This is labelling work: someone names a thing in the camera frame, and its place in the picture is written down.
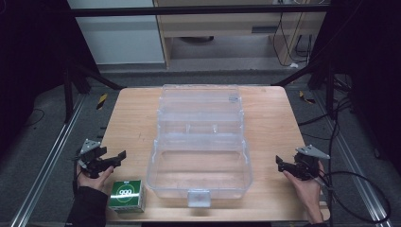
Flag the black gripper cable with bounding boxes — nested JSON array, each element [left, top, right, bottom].
[[315, 169, 392, 225]]

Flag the dark curtain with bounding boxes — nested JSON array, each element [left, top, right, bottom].
[[0, 0, 101, 159], [310, 0, 401, 178]]

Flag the light wooden desk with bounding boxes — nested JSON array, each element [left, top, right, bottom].
[[152, 0, 327, 68]]

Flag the black metal stand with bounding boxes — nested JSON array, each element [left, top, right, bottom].
[[61, 59, 127, 125], [271, 56, 337, 120]]

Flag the black horizontal bar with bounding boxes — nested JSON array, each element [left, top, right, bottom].
[[69, 4, 331, 17]]

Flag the aluminium floor rail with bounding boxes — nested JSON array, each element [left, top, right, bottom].
[[9, 94, 87, 227], [314, 90, 394, 227]]

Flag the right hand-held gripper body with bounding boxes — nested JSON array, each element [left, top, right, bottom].
[[288, 144, 331, 182]]

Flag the person's left hand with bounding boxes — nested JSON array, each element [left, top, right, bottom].
[[76, 164, 115, 194]]

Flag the white cabinet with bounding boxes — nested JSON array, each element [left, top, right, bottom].
[[66, 0, 167, 66]]

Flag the person's right hand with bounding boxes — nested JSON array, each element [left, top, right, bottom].
[[282, 160, 326, 223]]

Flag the clear plastic storage box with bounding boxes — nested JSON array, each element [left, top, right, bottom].
[[145, 83, 253, 209]]

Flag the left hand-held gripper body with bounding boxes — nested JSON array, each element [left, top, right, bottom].
[[75, 138, 118, 180]]

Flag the black cables under desk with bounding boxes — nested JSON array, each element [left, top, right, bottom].
[[271, 11, 313, 68]]

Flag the yellow and black tape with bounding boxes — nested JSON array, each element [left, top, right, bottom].
[[298, 90, 317, 106], [96, 92, 109, 112]]

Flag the thin black floor cable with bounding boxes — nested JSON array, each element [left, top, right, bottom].
[[24, 108, 45, 128]]

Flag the green and white box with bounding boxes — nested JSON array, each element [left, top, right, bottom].
[[107, 179, 147, 214]]

